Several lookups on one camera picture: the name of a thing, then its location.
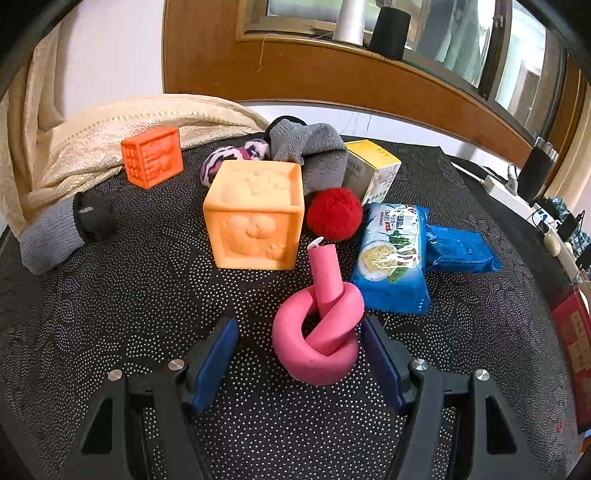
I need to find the cream blanket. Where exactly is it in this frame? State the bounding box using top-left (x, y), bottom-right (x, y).
top-left (0, 28), bottom-right (271, 241)

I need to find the black tumbler with steel rim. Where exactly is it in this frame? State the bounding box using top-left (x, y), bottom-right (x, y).
top-left (517, 137), bottom-right (559, 204)

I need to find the red box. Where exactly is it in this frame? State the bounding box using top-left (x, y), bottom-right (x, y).
top-left (551, 281), bottom-right (591, 435)

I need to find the black charger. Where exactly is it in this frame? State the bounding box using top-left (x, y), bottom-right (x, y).
top-left (558, 213), bottom-right (583, 241)

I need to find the black thread cone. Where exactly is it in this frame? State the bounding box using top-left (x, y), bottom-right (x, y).
top-left (368, 7), bottom-right (411, 62)

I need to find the small bright orange rubber cube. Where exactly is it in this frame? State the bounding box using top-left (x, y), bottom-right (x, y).
top-left (121, 127), bottom-right (184, 190)

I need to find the large pale orange rubber cube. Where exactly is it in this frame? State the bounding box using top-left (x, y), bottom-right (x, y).
top-left (203, 160), bottom-right (306, 271)

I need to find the wooden window frame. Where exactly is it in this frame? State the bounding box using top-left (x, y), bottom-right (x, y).
top-left (161, 0), bottom-right (587, 169)

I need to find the blue plaid shirt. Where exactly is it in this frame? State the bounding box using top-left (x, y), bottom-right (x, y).
top-left (545, 198), bottom-right (591, 271)

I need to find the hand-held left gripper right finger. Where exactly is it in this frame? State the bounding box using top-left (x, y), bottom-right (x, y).
top-left (361, 316), bottom-right (532, 480)

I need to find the pink knotted foam toy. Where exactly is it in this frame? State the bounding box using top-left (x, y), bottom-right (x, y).
top-left (271, 237), bottom-right (365, 387)

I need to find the purple white patterned sock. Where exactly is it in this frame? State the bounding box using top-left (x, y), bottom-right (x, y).
top-left (199, 147), bottom-right (242, 188)

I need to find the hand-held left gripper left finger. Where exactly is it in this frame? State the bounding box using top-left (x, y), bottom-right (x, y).
top-left (60, 318), bottom-right (241, 480)

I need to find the blue and white snack packet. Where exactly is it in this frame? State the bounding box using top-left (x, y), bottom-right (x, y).
top-left (349, 202), bottom-right (432, 315)

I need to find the white power strip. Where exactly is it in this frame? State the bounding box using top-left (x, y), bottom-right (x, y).
top-left (455, 159), bottom-right (546, 208)

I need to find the black dotted mat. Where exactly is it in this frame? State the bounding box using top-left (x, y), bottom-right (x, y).
top-left (0, 138), bottom-right (580, 480)

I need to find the yellow and white carton box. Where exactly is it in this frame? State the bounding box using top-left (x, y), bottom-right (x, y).
top-left (344, 139), bottom-right (402, 206)

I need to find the red pompom ball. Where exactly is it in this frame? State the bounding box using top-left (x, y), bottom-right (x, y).
top-left (307, 188), bottom-right (364, 242)

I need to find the white thread cone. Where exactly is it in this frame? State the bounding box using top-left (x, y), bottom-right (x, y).
top-left (333, 0), bottom-right (367, 46)

